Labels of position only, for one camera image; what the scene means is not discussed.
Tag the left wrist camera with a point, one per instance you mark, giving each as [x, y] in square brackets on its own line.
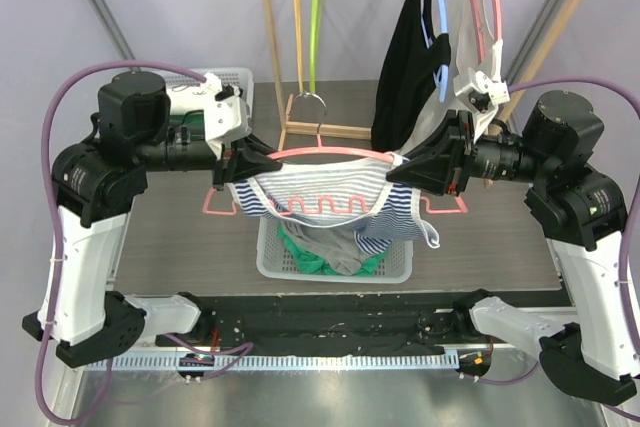
[226, 121]

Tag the wooden clothes rack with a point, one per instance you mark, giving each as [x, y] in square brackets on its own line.
[552, 19]

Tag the white tank top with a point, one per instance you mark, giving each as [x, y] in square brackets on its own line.
[463, 55]

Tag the green tank top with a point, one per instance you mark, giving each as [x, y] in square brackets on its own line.
[325, 259]

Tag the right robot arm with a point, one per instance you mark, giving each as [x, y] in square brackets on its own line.
[585, 221]

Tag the pink wavy hanger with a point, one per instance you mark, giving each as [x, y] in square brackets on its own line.
[347, 188]

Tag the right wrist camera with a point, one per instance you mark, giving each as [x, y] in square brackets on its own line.
[477, 90]

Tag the lime green hanger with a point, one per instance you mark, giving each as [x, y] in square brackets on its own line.
[316, 8]

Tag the black tank top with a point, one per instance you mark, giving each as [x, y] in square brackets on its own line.
[411, 73]

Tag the dark green folded cloth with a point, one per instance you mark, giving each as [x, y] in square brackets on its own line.
[192, 120]

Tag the pink hanger right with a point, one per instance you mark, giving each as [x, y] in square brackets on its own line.
[492, 7]

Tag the white cable duct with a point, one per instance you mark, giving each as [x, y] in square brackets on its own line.
[188, 362]

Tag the white plastic basket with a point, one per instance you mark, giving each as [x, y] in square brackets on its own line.
[287, 253]
[237, 77]

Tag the light blue hanger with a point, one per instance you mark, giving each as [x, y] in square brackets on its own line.
[440, 22]

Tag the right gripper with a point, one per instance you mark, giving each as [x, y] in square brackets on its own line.
[465, 156]

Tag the white plastic basket back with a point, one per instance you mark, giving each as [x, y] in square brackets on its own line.
[237, 77]

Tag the white folded cloth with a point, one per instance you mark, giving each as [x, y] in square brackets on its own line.
[185, 98]

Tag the blue striped tank top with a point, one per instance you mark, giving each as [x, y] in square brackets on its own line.
[400, 219]

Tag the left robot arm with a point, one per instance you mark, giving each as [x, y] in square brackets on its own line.
[94, 184]

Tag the grey tank top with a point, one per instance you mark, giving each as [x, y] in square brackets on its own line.
[325, 244]

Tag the white plastic basket centre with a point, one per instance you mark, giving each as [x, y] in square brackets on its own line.
[287, 253]

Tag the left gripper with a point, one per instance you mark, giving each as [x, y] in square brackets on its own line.
[247, 157]

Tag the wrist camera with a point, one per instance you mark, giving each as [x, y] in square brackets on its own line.
[477, 90]
[226, 121]

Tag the yellow hanger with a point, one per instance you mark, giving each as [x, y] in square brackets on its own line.
[299, 46]

